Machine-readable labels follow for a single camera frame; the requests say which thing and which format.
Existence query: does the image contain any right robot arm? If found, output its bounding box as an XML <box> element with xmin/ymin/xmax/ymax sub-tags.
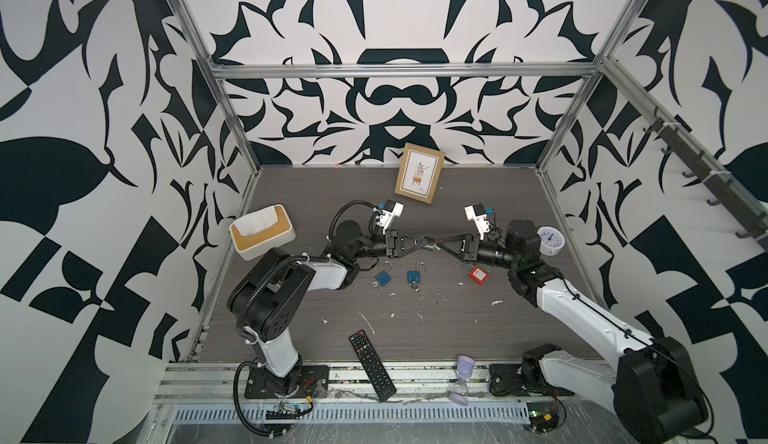
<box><xmin>451</xmin><ymin>218</ymin><xmax>713</xmax><ymax>443</ymax></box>

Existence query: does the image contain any large blue padlock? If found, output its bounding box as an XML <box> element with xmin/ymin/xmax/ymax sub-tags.
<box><xmin>372</xmin><ymin>261</ymin><xmax>392</xmax><ymax>287</ymax></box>

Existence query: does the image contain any small black padlock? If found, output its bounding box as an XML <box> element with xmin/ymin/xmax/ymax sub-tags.
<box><xmin>424</xmin><ymin>237</ymin><xmax>440</xmax><ymax>251</ymax></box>

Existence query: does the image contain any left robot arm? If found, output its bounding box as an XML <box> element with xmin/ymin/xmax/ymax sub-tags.
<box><xmin>227</xmin><ymin>220</ymin><xmax>437</xmax><ymax>390</ymax></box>

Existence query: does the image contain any black remote control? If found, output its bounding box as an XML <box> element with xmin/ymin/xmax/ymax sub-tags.
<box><xmin>349</xmin><ymin>330</ymin><xmax>397</xmax><ymax>402</ymax></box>

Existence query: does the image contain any white tissue box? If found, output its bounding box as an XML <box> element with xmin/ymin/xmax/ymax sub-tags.
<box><xmin>230</xmin><ymin>204</ymin><xmax>296</xmax><ymax>261</ymax></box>

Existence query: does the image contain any red padlock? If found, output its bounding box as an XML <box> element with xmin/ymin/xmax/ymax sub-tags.
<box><xmin>464</xmin><ymin>263</ymin><xmax>489</xmax><ymax>285</ymax></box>

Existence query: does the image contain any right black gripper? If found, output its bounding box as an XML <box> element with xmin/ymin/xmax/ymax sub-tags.
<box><xmin>439</xmin><ymin>235</ymin><xmax>522</xmax><ymax>273</ymax></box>

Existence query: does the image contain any wooden picture frame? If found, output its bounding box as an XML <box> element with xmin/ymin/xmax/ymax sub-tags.
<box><xmin>394</xmin><ymin>143</ymin><xmax>445</xmax><ymax>204</ymax></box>

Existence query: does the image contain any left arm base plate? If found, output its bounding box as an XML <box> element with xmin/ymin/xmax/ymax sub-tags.
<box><xmin>244</xmin><ymin>363</ymin><xmax>330</xmax><ymax>399</ymax></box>

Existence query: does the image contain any purple hourglass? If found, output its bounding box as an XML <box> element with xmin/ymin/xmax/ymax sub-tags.
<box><xmin>448</xmin><ymin>355</ymin><xmax>475</xmax><ymax>406</ymax></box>

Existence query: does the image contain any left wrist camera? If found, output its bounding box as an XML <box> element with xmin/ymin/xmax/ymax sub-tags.
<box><xmin>375</xmin><ymin>199</ymin><xmax>404</xmax><ymax>231</ymax></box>

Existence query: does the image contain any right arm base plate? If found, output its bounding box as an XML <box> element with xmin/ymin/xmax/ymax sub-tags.
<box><xmin>488</xmin><ymin>363</ymin><xmax>574</xmax><ymax>397</ymax></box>

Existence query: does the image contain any small blue padlock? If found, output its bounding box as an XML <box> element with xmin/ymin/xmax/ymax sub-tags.
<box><xmin>406</xmin><ymin>261</ymin><xmax>427</xmax><ymax>292</ymax></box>

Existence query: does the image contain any white alarm clock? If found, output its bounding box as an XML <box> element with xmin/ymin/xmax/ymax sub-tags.
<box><xmin>537</xmin><ymin>226</ymin><xmax>566</xmax><ymax>257</ymax></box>

